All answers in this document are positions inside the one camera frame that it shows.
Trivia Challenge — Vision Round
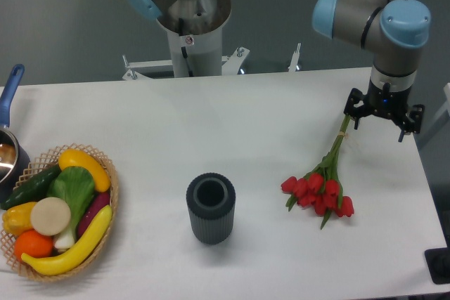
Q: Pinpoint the orange fruit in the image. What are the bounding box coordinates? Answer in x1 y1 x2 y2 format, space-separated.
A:
14 230 53 262

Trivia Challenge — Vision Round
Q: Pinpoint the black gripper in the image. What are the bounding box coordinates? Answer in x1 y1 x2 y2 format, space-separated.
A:
344 81 425 142

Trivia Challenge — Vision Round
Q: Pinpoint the yellow banana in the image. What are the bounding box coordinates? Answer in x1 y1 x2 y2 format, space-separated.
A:
21 205 113 276

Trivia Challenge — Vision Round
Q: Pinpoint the woven wicker basket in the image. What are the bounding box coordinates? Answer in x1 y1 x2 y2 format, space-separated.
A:
1 144 118 282

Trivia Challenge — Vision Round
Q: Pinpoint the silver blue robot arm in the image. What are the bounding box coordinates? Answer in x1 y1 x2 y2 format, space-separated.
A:
311 0 432 136

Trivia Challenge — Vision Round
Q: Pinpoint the green bok choy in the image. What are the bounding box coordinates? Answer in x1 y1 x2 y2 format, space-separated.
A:
47 167 95 253

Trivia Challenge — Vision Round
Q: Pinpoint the dark green cucumber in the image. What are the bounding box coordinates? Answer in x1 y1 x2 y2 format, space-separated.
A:
1 165 61 210

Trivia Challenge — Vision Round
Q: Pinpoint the yellow squash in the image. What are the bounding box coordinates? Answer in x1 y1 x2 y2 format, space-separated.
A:
58 149 110 193

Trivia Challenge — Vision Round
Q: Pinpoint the white metal mounting frame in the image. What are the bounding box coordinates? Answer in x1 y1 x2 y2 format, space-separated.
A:
122 42 302 81

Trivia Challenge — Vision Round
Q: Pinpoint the black device at edge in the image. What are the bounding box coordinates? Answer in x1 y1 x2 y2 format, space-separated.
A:
424 247 449 285

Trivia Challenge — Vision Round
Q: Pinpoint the yellow bell pepper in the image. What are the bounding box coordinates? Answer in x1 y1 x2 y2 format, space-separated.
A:
2 202 37 236

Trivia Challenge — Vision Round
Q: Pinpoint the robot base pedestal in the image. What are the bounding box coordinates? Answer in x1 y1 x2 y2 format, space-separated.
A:
121 0 233 78

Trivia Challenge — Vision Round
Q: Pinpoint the red tulip bouquet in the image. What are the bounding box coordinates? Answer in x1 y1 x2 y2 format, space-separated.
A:
281 115 354 228

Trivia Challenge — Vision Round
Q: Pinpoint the dark grey ribbed vase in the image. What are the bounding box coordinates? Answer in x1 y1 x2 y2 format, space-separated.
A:
186 173 236 244

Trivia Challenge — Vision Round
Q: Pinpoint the purple eggplant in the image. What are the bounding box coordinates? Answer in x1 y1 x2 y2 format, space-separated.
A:
77 192 110 239

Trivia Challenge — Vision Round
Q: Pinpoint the beige round disc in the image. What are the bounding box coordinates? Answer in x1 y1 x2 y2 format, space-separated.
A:
30 197 71 236

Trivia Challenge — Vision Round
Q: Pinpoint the blue handled saucepan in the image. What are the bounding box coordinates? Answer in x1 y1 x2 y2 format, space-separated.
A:
1 64 30 202

